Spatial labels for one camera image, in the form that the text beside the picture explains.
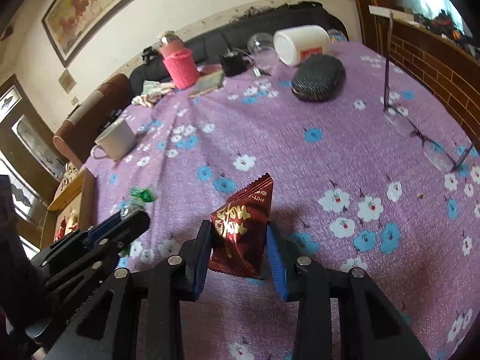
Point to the small black pouch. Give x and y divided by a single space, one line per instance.
232 65

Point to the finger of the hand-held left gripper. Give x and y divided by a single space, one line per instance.
112 228
90 260

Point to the blue printed box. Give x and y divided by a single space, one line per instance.
337 36

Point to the white plastic jar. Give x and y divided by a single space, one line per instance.
300 43

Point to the small wall plaque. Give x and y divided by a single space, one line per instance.
67 81

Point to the dark red gold-print packet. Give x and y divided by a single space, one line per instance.
240 232

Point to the eyeglasses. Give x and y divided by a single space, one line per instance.
397 118

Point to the pale wooden board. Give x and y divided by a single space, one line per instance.
386 11

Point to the black clamp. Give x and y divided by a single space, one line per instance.
148 55

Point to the bottle with pink knit sleeve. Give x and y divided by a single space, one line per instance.
180 67

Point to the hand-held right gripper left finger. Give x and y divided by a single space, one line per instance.
200 266

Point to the floral patterned bag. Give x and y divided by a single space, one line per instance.
69 174

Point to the shallow cardboard box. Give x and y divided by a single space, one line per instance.
71 191

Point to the framed wall picture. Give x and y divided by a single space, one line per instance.
93 3

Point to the purple floral tablecloth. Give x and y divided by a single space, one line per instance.
281 150

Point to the wooden door with patterned glass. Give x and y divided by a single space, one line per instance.
26 135

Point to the brown armchair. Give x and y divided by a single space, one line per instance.
86 120

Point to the wooden cabinet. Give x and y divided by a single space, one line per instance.
431 63

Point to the white mug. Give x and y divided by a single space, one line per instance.
116 140

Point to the black sofa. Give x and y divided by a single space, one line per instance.
210 43

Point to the clear glass jar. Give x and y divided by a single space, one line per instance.
260 43

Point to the black glasses case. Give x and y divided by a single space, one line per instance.
318 78

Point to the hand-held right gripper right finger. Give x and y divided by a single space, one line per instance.
277 266

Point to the pile of colourful clutter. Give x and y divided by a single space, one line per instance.
450 26

